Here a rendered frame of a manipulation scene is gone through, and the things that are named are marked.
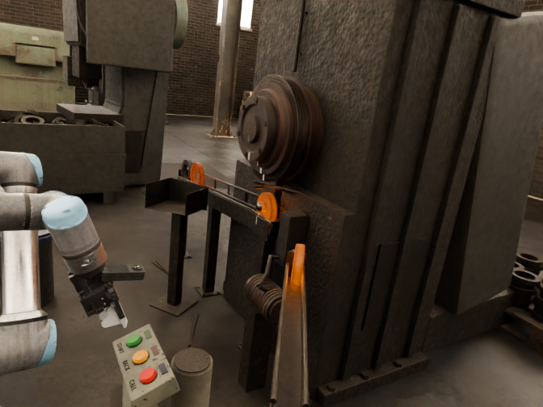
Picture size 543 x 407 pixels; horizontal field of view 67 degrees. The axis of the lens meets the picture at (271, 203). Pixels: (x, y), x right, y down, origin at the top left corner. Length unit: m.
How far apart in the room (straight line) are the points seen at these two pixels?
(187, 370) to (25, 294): 0.63
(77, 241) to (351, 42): 1.20
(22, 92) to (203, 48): 4.75
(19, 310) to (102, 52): 2.97
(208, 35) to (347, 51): 10.87
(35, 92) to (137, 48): 6.59
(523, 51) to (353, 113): 0.85
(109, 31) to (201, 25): 8.33
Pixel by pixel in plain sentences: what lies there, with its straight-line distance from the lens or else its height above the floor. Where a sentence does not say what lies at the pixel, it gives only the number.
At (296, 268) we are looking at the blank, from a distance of 1.43.
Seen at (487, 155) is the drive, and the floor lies 1.12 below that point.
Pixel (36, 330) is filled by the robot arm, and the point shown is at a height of 0.45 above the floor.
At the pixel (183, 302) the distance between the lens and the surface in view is 2.56.
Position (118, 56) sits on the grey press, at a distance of 4.24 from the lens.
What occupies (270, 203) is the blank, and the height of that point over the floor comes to 0.79.
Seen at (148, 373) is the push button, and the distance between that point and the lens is 1.13.
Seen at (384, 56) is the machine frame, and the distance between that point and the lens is 1.57.
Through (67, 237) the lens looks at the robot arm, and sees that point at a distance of 1.03.
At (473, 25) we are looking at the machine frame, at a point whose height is 1.62.
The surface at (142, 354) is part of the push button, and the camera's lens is 1.19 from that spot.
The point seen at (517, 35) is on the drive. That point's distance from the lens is 2.12.
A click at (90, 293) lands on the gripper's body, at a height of 0.78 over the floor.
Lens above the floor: 1.34
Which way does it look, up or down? 17 degrees down
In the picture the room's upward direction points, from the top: 7 degrees clockwise
